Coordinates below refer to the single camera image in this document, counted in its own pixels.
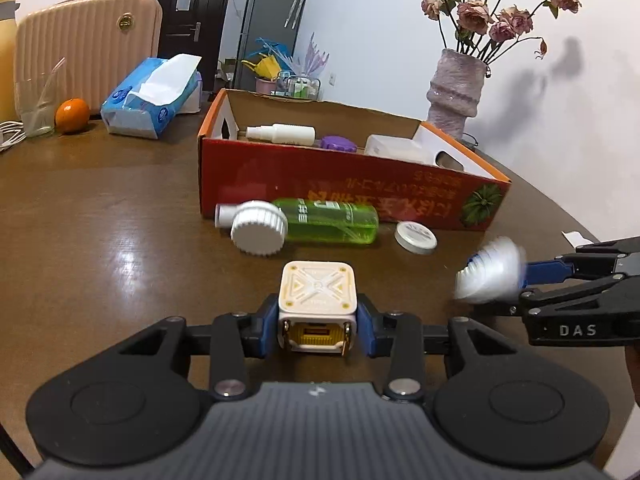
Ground grey refrigerator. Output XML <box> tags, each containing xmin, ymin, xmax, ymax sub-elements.
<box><xmin>233</xmin><ymin>0</ymin><xmax>313</xmax><ymax>92</ymax></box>

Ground white spray bottle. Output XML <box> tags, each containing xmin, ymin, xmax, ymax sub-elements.
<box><xmin>245</xmin><ymin>124</ymin><xmax>317</xmax><ymax>145</ymax></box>

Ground white plastic box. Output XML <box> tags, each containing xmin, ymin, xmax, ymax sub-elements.
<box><xmin>364</xmin><ymin>133</ymin><xmax>436</xmax><ymax>163</ymax></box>

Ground white ribbed jar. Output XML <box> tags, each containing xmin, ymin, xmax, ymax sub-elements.
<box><xmin>454</xmin><ymin>236</ymin><xmax>528</xmax><ymax>305</ymax></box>

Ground person's right hand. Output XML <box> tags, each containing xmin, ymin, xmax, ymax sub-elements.
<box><xmin>625</xmin><ymin>345</ymin><xmax>640</xmax><ymax>408</ymax></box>

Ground white and yellow cube charger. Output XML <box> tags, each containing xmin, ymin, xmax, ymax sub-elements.
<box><xmin>277</xmin><ymin>261</ymin><xmax>358</xmax><ymax>358</ymax></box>

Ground dried pink roses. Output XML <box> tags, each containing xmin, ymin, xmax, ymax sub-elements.
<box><xmin>400</xmin><ymin>0</ymin><xmax>583</xmax><ymax>63</ymax></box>

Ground green liquid bottle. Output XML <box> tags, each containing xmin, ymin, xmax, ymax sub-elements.
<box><xmin>215</xmin><ymin>197</ymin><xmax>380</xmax><ymax>246</ymax></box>

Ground clear glass jar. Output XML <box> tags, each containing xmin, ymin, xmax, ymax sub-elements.
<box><xmin>277</xmin><ymin>71</ymin><xmax>321</xmax><ymax>100</ymax></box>

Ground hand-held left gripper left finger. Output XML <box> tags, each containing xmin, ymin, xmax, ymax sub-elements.
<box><xmin>117</xmin><ymin>294</ymin><xmax>279</xmax><ymax>401</ymax></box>

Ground white cable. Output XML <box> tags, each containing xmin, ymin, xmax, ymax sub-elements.
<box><xmin>0</xmin><ymin>120</ymin><xmax>28</xmax><ymax>150</ymax></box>

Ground large white ribbed cap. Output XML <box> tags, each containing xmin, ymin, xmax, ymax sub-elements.
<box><xmin>231</xmin><ymin>201</ymin><xmax>289</xmax><ymax>257</ymax></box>

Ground pink ribbed suitcase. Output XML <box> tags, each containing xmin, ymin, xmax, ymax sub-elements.
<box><xmin>14</xmin><ymin>0</ymin><xmax>164</xmax><ymax>111</ymax></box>

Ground dark entrance door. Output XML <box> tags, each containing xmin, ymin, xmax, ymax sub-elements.
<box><xmin>151</xmin><ymin>0</ymin><xmax>236</xmax><ymax>73</ymax></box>

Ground blue tissue pack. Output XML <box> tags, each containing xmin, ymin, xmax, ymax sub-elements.
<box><xmin>101</xmin><ymin>53</ymin><xmax>203</xmax><ymax>140</ymax></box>

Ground textured grey vase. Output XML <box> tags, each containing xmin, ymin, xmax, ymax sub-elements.
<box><xmin>426</xmin><ymin>49</ymin><xmax>487</xmax><ymax>140</ymax></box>

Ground small white lid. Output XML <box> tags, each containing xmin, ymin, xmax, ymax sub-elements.
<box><xmin>394</xmin><ymin>221</ymin><xmax>438</xmax><ymax>255</ymax></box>

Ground orange fruit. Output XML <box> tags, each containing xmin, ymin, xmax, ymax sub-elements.
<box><xmin>55</xmin><ymin>98</ymin><xmax>91</xmax><ymax>134</ymax></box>

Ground drinking straw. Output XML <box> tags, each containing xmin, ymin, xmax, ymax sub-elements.
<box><xmin>37</xmin><ymin>57</ymin><xmax>66</xmax><ymax>111</ymax></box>

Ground yellow watering can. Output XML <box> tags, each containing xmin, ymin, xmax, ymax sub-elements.
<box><xmin>241</xmin><ymin>55</ymin><xmax>281</xmax><ymax>81</ymax></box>

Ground purple bottle cap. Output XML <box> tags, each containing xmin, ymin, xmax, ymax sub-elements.
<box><xmin>320</xmin><ymin>135</ymin><xmax>357</xmax><ymax>152</ymax></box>

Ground red cardboard box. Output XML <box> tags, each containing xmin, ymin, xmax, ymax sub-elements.
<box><xmin>197</xmin><ymin>88</ymin><xmax>512</xmax><ymax>232</ymax></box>

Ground clear glass cup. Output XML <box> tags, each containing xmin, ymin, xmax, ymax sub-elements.
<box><xmin>15</xmin><ymin>72</ymin><xmax>56</xmax><ymax>138</ymax></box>

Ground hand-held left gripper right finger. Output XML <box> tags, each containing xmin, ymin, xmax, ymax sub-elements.
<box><xmin>356</xmin><ymin>294</ymin><xmax>521</xmax><ymax>403</ymax></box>

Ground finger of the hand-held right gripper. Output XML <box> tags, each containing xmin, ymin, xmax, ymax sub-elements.
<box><xmin>524</xmin><ymin>236</ymin><xmax>640</xmax><ymax>286</ymax></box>
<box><xmin>519</xmin><ymin>272</ymin><xmax>640</xmax><ymax>317</ymax></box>

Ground purple feather decoration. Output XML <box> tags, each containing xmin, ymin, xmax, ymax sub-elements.
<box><xmin>305</xmin><ymin>32</ymin><xmax>331</xmax><ymax>78</ymax></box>

